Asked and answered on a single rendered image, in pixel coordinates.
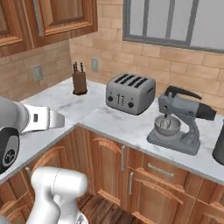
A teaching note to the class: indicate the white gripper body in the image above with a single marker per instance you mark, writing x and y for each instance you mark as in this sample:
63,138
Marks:
56,120

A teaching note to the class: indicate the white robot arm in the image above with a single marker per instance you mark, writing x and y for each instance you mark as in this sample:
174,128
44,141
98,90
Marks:
11,116

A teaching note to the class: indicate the wooden base cupboard door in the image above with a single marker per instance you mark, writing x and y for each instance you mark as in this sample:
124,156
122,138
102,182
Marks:
11,201
208,204
49,156
106,172
154,201

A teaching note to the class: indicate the brown knife block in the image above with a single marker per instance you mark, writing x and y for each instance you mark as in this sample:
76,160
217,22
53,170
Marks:
79,84

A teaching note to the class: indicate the grey four-slot toaster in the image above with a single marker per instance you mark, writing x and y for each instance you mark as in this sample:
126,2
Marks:
129,94

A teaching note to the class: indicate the grey mixer bowl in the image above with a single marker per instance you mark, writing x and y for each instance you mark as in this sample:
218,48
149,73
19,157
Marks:
167,127

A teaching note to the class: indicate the wooden drawer front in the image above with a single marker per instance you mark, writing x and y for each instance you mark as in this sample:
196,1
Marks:
175,170

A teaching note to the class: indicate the grey stand mixer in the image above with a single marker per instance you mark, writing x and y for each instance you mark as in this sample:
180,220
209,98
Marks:
186,109

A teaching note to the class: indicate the grey framed window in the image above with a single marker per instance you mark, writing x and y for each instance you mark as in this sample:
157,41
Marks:
175,20

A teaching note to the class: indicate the dark grey kettle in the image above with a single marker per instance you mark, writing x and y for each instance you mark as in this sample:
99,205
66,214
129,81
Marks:
219,145

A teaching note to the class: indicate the grey wall outlet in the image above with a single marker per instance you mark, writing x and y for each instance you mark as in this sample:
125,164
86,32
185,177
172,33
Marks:
37,73
94,64

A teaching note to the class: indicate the wooden wall cupboard door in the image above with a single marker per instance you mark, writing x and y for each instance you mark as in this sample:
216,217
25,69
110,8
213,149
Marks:
11,26
67,17

